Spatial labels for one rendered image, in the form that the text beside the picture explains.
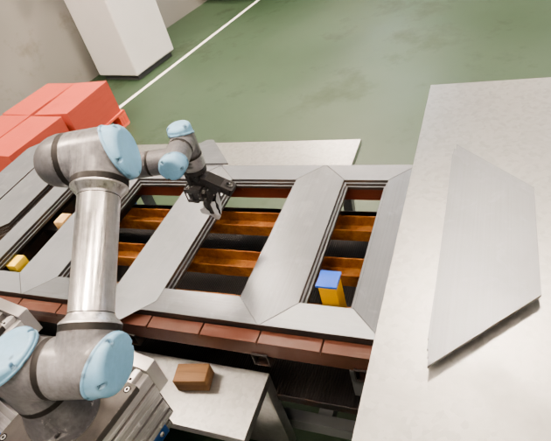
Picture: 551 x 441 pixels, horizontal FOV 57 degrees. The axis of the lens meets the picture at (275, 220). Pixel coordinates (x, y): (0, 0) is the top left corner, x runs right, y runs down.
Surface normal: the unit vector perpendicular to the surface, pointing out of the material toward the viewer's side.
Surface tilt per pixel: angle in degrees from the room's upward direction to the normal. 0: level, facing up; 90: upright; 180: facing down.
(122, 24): 90
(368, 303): 0
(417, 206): 0
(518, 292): 0
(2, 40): 90
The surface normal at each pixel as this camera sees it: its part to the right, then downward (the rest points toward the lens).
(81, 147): -0.25, -0.28
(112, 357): 0.96, 0.01
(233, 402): -0.23, -0.75
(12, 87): 0.85, 0.15
